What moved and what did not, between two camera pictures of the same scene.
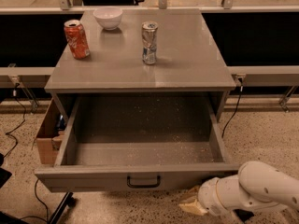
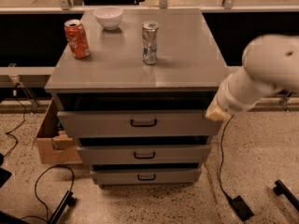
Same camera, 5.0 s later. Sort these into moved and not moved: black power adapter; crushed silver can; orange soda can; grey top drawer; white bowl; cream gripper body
Moved: cream gripper body; grey top drawer
Not moved: white bowl; crushed silver can; black power adapter; orange soda can
